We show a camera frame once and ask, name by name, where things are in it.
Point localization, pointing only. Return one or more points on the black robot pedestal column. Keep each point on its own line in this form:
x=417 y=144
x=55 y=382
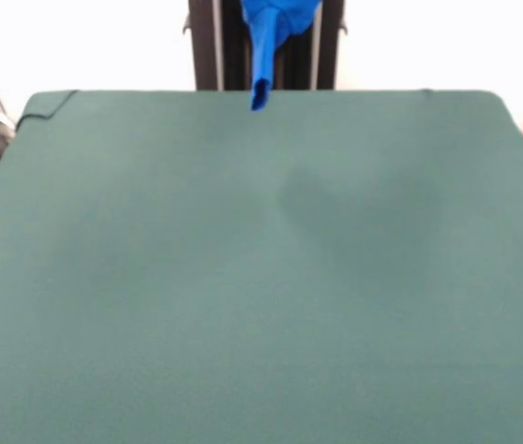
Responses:
x=231 y=46

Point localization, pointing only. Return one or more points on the blue printed shirt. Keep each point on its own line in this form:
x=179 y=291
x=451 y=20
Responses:
x=263 y=46

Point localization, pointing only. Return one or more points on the dark green table cloth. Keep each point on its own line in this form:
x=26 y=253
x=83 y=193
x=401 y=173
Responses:
x=242 y=324

